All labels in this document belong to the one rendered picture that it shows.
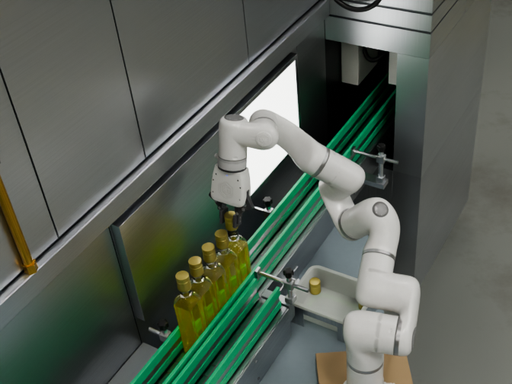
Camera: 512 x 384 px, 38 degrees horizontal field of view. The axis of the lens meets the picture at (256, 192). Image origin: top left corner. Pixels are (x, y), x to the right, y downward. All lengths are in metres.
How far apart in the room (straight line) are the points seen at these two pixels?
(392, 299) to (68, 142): 0.85
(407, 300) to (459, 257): 1.73
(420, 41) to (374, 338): 1.06
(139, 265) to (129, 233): 0.12
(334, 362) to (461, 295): 1.35
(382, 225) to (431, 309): 1.46
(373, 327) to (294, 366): 0.42
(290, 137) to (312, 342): 0.63
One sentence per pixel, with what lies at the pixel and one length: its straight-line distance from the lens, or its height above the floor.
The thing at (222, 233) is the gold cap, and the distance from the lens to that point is 1.97.
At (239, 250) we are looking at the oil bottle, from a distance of 2.05.
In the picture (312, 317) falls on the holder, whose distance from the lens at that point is 2.21.
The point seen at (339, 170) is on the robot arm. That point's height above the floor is 1.30.
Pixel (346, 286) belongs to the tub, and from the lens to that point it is 2.30.
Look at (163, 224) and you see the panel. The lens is 1.96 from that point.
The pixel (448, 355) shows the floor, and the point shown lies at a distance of 3.18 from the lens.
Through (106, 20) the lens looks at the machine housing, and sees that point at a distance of 1.66.
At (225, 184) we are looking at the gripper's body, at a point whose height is 1.28.
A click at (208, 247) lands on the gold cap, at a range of 1.94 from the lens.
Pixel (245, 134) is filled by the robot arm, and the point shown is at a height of 1.43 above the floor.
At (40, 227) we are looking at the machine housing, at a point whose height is 1.46.
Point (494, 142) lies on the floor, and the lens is 4.29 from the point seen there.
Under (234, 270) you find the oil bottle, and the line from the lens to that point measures 2.04.
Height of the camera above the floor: 2.48
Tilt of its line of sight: 39 degrees down
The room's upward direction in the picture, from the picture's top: 6 degrees counter-clockwise
